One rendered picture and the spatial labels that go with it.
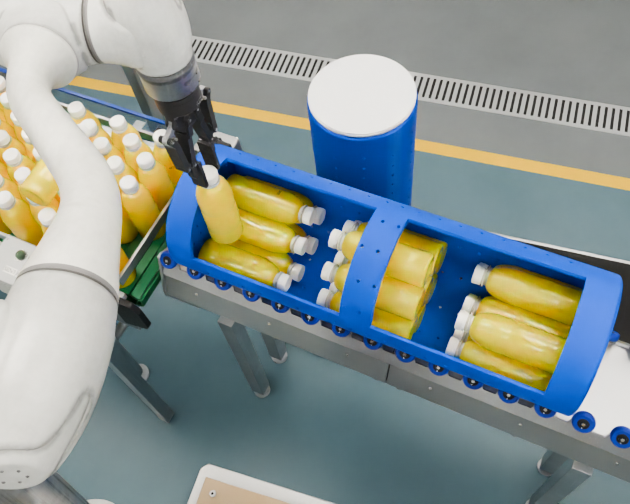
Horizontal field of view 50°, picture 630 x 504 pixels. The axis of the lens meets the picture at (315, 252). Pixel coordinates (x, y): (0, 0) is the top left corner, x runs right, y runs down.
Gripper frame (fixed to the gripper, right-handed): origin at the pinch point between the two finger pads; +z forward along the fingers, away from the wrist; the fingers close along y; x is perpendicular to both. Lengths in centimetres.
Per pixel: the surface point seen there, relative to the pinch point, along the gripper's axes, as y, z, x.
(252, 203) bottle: 8.5, 23.2, -1.4
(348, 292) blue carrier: -5.2, 19.3, -30.2
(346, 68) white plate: 61, 33, 0
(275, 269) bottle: -1.1, 30.1, -10.7
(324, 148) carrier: 41, 42, -2
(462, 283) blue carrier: 15, 38, -48
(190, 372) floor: -4, 136, 39
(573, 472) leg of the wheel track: -3, 78, -86
